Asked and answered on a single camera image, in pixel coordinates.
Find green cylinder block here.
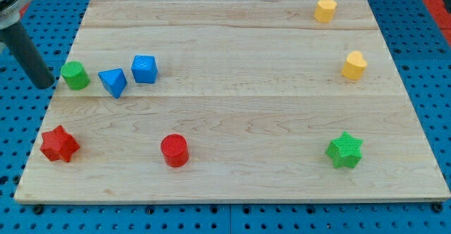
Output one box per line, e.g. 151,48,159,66
61,61,90,90

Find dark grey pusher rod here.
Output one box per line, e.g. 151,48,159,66
1,21,55,90

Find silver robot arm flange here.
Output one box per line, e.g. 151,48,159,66
1,0,34,30

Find blue triangle block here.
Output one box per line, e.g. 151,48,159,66
98,68,128,99

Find red cylinder block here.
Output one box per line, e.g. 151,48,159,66
161,134,189,168

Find blue cube block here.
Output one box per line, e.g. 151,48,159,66
131,55,158,84

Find green star block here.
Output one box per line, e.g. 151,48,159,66
326,131,363,168

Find yellow heart block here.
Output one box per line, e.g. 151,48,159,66
341,51,368,80

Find yellow hexagon block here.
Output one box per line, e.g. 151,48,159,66
314,0,338,23

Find red star block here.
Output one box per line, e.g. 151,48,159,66
39,125,80,163

